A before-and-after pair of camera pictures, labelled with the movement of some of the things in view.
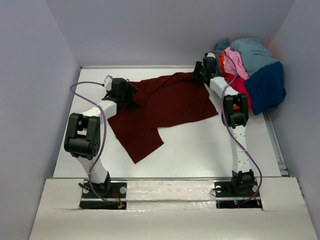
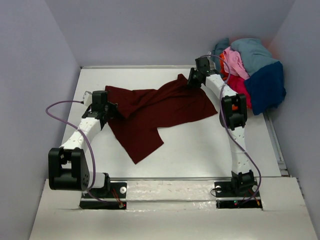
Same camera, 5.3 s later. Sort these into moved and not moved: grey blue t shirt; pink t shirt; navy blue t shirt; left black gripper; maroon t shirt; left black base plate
Moved: maroon t shirt; left black gripper
Not moved: left black base plate; grey blue t shirt; navy blue t shirt; pink t shirt
